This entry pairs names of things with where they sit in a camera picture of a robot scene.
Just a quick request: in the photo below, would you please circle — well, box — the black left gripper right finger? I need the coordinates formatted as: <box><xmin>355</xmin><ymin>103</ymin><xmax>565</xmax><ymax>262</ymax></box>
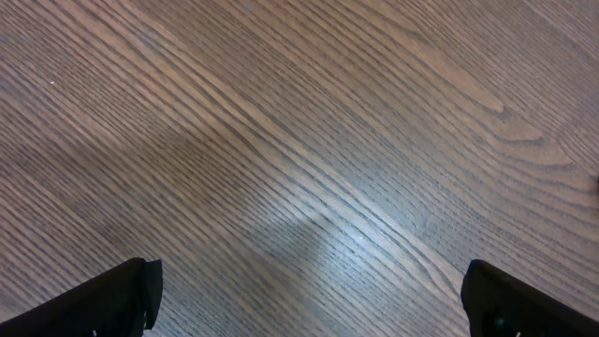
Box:
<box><xmin>460</xmin><ymin>259</ymin><xmax>598</xmax><ymax>337</ymax></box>

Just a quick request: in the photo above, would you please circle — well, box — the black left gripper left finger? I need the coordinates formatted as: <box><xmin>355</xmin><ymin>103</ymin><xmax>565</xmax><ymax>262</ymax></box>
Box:
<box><xmin>1</xmin><ymin>257</ymin><xmax>163</xmax><ymax>337</ymax></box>

